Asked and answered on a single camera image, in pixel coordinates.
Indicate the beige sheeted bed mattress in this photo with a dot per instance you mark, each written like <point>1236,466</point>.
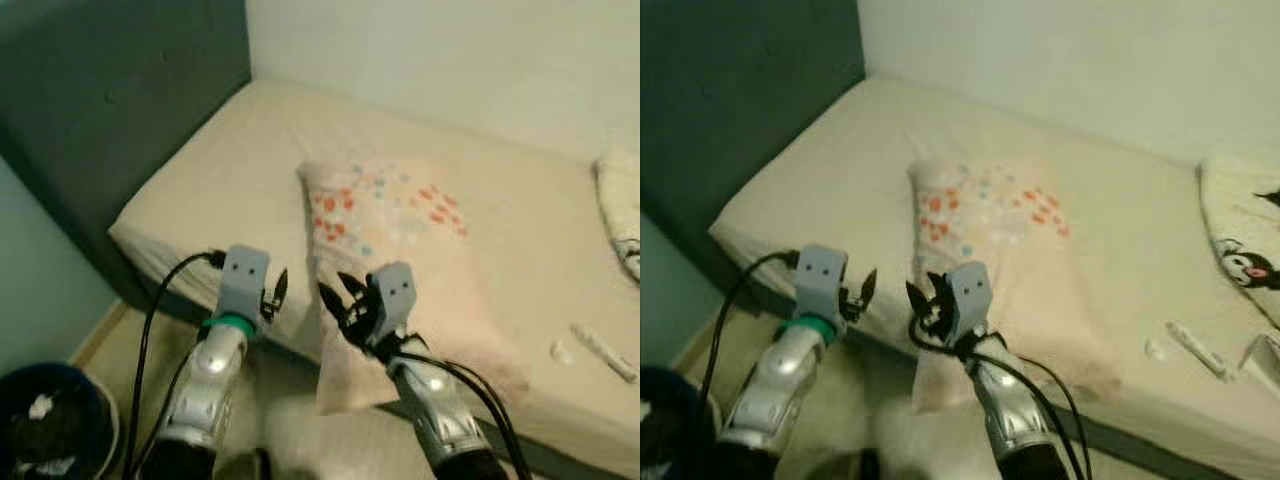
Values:
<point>900,140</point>
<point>250,150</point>

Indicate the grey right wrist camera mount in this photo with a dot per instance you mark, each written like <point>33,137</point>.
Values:
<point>970,295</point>
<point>395,295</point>

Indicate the white cartoon print blanket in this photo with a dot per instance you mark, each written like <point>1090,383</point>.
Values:
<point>1240,220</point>
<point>622,210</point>

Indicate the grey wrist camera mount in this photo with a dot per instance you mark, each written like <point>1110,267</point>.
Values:
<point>243,280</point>
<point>970,295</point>
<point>820,280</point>
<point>395,295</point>

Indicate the white crumpled paper scrap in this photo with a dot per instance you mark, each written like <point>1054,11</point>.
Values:
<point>41,406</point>

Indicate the white book blue letters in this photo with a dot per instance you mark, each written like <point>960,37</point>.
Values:
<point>1264,352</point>

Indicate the grey left robot leg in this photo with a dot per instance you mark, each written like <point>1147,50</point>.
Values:
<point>840,468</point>
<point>245,468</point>

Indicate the pink pillow orange print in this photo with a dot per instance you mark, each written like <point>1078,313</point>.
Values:
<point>1000,220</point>
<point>400,220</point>

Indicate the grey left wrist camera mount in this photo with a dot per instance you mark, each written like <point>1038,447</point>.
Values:
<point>820,280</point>
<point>243,280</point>

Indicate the dark blue trash bin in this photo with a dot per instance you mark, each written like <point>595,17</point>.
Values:
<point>90,430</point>
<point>670,440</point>

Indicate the white tissue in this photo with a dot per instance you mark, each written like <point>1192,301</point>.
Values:
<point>562,352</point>
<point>1157,350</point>

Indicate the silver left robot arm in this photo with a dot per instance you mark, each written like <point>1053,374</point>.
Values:
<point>780,390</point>
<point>205,380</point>

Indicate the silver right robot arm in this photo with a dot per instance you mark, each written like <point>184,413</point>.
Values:
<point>1010,410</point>
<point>435,410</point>

